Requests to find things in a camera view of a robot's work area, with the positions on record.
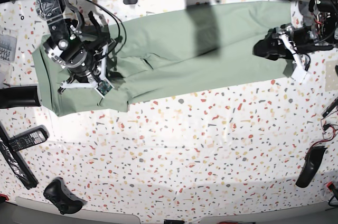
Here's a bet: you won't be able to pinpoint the black cylindrical handle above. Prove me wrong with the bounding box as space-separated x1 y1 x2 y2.
0 86 41 109

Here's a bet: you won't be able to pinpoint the long black bar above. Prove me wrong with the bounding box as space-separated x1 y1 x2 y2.
1 124 38 190

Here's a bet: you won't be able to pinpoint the red and black wires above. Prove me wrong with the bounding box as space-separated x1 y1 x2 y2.
308 99 338 153

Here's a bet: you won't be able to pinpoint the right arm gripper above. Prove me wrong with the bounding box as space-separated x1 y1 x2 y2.
57 38 117 97

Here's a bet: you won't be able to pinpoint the black TV remote control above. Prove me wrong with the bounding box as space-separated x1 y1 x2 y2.
9 126 49 152

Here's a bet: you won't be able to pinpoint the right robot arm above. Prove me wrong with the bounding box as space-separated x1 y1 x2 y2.
36 0 117 97

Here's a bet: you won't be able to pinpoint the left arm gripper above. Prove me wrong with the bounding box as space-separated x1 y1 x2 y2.
253 24 311 83

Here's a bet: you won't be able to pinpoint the beige square pad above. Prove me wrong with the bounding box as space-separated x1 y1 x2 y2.
325 60 337 91

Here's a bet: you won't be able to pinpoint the black curved handheld device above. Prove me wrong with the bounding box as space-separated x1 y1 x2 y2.
296 146 326 188

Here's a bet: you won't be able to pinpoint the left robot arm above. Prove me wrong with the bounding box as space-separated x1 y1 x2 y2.
253 0 337 83

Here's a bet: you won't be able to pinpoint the clear plastic parts box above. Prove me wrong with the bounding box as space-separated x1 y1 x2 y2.
0 34 17 63

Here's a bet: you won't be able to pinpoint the light green T-shirt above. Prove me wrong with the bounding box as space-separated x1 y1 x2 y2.
32 1 294 116

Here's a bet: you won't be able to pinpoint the black game controller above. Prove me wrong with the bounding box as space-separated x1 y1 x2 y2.
43 179 83 215

